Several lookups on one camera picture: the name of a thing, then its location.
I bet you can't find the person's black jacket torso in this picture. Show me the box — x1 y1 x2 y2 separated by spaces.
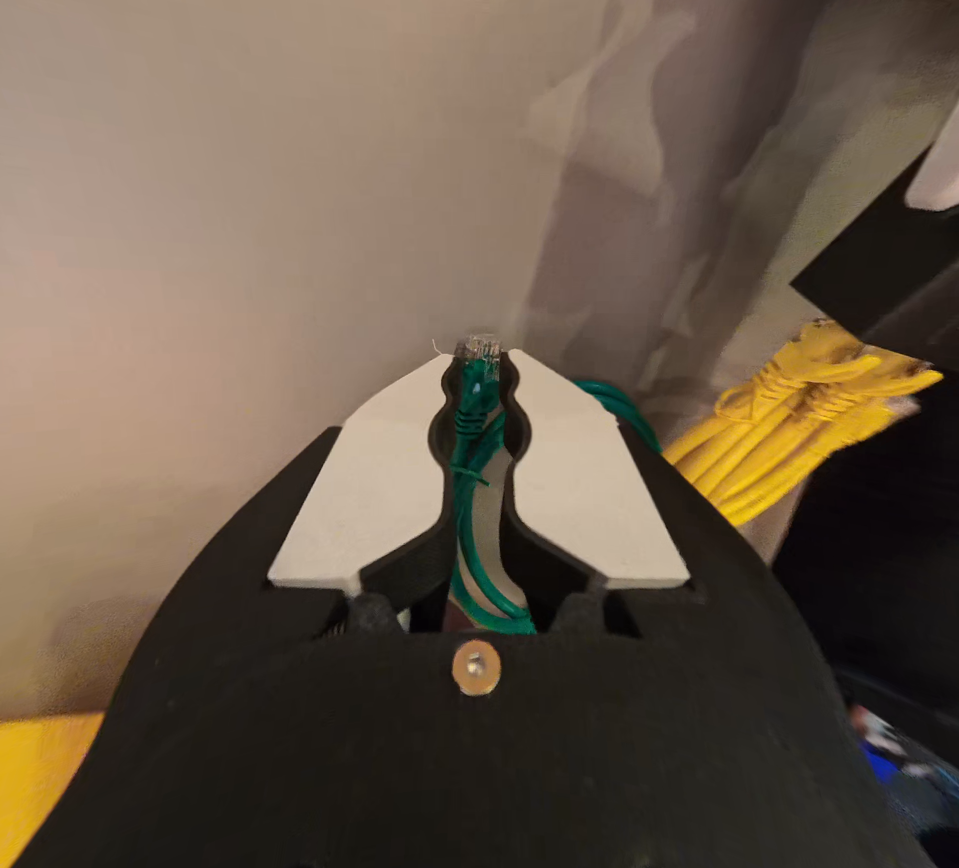
772 359 959 704

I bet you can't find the large yellow plastic bin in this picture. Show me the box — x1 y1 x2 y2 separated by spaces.
0 712 106 868

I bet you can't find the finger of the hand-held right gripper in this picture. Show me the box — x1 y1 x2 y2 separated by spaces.
904 130 959 211

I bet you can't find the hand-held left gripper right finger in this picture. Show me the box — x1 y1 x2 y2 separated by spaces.
503 350 690 623

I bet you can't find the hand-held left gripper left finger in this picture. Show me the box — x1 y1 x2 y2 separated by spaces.
267 356 460 622

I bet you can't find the bundle of yellow ethernet cables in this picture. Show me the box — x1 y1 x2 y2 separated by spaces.
663 320 945 528

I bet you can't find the green ethernet cable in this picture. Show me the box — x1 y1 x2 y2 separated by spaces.
448 332 664 635

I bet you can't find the black network switch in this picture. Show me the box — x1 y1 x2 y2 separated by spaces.
790 141 959 360

